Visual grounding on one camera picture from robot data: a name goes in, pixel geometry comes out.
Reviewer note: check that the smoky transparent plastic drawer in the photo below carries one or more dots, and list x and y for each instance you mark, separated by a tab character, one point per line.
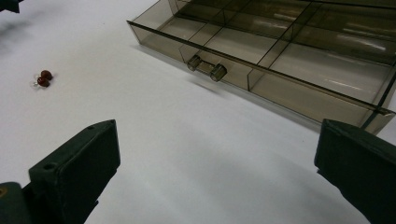
280	53

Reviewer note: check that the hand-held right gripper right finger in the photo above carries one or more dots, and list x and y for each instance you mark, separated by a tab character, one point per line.
361	165

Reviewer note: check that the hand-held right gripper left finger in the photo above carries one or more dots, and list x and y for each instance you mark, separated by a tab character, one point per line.
77	174

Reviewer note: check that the red bead earring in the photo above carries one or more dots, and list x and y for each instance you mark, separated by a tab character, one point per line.
43	82
46	74

